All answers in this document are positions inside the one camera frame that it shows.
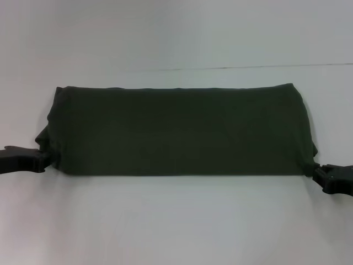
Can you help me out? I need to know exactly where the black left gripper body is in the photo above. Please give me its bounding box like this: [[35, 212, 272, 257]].
[[0, 145, 39, 176]]

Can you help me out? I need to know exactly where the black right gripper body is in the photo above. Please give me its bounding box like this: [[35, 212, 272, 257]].
[[327, 164, 353, 198]]

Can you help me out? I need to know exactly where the dark green printed t-shirt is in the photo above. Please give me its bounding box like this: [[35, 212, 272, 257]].
[[34, 86, 320, 178]]

